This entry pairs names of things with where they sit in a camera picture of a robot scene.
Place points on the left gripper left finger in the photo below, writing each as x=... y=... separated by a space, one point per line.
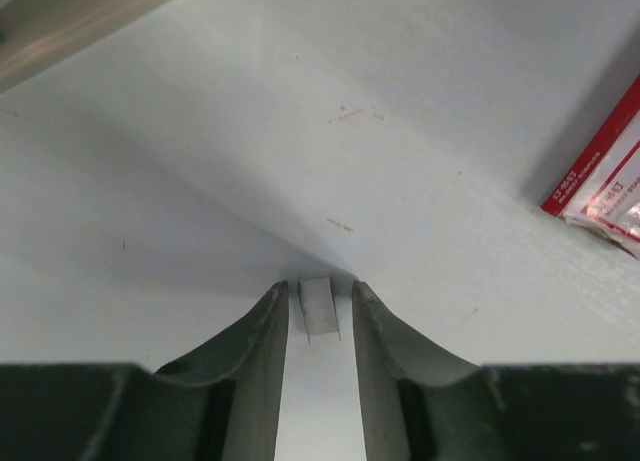
x=220 y=401

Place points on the grey staple strip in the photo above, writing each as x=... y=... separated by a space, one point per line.
x=318 y=307

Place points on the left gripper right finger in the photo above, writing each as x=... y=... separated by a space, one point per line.
x=421 y=402

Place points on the aluminium frame rail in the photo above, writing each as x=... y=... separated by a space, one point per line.
x=37 y=34

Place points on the red white staple box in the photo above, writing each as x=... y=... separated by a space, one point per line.
x=600 y=191

